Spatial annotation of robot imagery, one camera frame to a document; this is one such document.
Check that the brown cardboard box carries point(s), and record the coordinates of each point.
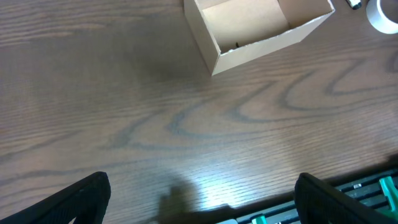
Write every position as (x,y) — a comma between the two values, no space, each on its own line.
(232,32)

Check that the white tape roll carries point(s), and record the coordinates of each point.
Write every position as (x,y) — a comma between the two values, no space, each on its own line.
(378,19)

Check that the white black marker pen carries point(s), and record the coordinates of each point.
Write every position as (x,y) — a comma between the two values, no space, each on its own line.
(354,4)

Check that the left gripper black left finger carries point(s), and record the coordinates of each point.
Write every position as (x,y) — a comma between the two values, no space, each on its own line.
(84,201)

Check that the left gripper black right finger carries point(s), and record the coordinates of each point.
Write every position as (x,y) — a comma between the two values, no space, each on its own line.
(317,202)

